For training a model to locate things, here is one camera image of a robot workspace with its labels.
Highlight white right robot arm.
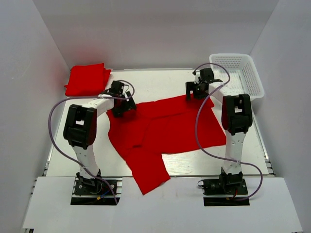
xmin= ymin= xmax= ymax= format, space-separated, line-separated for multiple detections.
xmin=186 ymin=68 xmax=253 ymax=194

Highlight folded red t shirt stack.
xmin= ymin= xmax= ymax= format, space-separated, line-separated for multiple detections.
xmin=65 ymin=63 xmax=111 ymax=97

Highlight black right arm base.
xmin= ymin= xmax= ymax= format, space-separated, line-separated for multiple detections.
xmin=197 ymin=179 xmax=250 ymax=207

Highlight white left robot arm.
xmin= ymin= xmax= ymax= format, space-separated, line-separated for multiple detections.
xmin=63 ymin=80 xmax=136 ymax=194

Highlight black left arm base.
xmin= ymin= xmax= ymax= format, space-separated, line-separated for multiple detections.
xmin=70 ymin=178 xmax=122 ymax=206

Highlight white plastic basket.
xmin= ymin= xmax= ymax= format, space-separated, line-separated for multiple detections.
xmin=209 ymin=53 xmax=264 ymax=100

